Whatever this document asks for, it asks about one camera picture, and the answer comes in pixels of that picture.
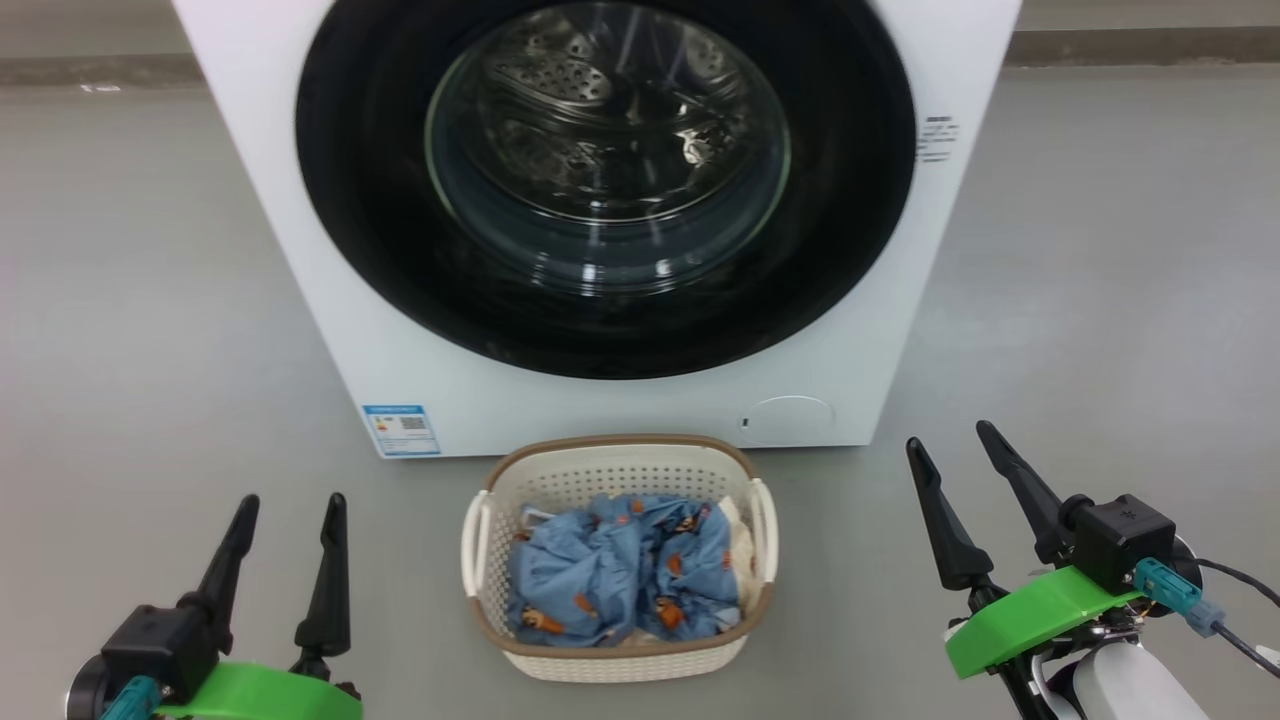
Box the cream white garment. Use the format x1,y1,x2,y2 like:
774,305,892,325
718,497,758,613

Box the blue patterned garment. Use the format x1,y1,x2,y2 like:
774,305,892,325
507,492,743,648

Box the steel washing drum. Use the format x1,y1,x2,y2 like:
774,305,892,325
470,3,746,216

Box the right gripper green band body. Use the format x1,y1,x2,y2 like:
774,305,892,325
944,565,1146,720

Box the blue energy label sticker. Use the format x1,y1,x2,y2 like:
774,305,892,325
362,404,442,458

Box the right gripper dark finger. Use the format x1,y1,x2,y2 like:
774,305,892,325
905,436,997,593
976,419,1077,566

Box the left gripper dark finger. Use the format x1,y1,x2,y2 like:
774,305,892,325
292,492,353,683
176,493,262,653

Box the cream perforated laundry basket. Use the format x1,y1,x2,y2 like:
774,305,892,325
460,433,780,684

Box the round black glass door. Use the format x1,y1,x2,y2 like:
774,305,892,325
295,0,918,381

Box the thin black cable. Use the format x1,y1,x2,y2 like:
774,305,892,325
1195,558,1280,608
1212,620,1280,679

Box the white front-load washing machine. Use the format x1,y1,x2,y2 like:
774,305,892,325
170,0,1023,461

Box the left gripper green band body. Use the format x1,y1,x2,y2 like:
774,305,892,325
150,660,363,720

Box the round white filter cover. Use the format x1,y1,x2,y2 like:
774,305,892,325
738,396,837,447

